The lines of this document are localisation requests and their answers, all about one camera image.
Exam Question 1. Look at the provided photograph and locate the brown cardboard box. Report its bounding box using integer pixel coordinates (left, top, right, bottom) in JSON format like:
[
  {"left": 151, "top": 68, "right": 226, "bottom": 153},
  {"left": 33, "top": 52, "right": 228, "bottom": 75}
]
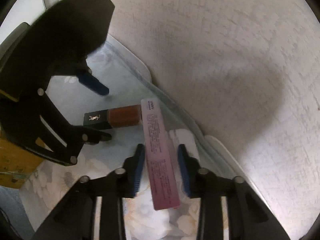
[{"left": 0, "top": 129, "right": 44, "bottom": 189}]

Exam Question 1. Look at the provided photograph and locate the grey cartoon blanket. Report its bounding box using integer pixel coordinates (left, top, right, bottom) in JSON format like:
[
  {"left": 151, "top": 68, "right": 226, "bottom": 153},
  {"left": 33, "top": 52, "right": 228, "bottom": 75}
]
[{"left": 1, "top": 186, "right": 34, "bottom": 239}]

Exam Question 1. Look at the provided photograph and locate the pink long cosmetic box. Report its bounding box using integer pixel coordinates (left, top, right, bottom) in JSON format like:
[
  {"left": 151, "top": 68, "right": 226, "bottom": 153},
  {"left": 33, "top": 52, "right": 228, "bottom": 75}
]
[{"left": 141, "top": 99, "right": 180, "bottom": 211}]

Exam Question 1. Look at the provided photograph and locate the white plastic case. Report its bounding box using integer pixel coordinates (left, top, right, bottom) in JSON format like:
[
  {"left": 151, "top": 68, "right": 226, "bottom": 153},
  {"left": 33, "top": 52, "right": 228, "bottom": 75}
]
[{"left": 169, "top": 129, "right": 200, "bottom": 161}]

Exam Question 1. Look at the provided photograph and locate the light blue floral cloth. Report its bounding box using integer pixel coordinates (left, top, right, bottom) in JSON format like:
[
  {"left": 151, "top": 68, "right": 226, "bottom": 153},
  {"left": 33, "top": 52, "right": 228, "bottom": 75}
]
[{"left": 20, "top": 45, "right": 200, "bottom": 239}]

